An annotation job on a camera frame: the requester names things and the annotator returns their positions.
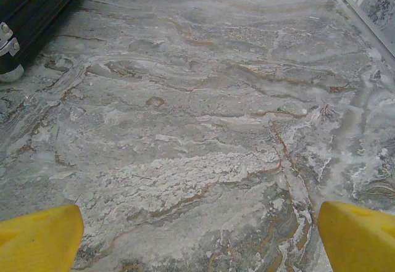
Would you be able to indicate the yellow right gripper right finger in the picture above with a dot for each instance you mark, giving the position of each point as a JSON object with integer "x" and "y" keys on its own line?
{"x": 361, "y": 244}

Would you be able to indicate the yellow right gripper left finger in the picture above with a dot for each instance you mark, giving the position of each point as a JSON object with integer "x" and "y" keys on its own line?
{"x": 37, "y": 244}

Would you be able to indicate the black hard case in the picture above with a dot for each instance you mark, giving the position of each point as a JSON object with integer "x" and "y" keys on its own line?
{"x": 37, "y": 13}

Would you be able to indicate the aluminium side frame rail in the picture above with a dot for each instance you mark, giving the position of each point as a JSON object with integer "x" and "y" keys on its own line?
{"x": 370, "y": 17}

